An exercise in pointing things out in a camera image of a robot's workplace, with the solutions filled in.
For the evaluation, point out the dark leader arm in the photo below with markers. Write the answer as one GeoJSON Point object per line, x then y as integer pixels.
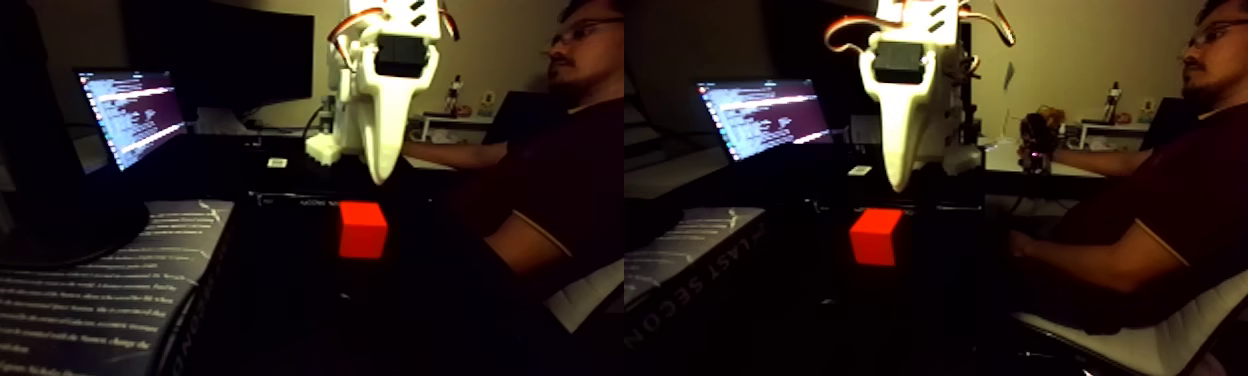
{"type": "Point", "coordinates": [1031, 131]}

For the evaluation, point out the person's left hand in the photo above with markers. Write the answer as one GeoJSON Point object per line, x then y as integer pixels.
{"type": "Point", "coordinates": [1021, 246]}

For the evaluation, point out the small figurine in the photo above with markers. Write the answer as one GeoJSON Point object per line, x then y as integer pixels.
{"type": "Point", "coordinates": [1113, 103]}

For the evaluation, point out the person's right hand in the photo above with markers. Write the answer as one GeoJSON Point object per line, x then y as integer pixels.
{"type": "Point", "coordinates": [1049, 160]}

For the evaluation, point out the white office chair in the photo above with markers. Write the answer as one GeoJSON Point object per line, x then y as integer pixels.
{"type": "Point", "coordinates": [1160, 341]}

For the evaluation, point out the red cube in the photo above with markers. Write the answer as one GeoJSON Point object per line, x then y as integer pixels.
{"type": "Point", "coordinates": [362, 231]}

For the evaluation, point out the open laptop with lit screen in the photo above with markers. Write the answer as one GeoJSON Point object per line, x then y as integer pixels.
{"type": "Point", "coordinates": [130, 110]}

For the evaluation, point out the person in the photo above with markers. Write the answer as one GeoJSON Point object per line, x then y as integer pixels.
{"type": "Point", "coordinates": [1212, 178]}

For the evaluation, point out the small white label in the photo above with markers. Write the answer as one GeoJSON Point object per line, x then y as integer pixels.
{"type": "Point", "coordinates": [276, 163]}

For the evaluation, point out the large black monitor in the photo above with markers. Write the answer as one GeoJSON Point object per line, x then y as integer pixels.
{"type": "Point", "coordinates": [46, 158]}

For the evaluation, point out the dark book with white text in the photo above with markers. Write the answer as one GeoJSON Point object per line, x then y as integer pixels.
{"type": "Point", "coordinates": [78, 294]}

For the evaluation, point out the black wide monitor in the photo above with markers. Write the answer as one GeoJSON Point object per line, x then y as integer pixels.
{"type": "Point", "coordinates": [225, 52]}

